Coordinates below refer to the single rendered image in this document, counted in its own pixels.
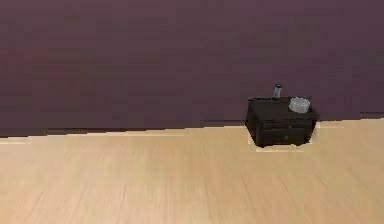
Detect grey small bottle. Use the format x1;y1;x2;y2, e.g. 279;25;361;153
271;83;283;101

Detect black bedside drawer cabinet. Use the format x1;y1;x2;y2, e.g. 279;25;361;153
244;96;319;149

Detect grey round bowl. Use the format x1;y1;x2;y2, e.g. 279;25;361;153
288;96;312;114

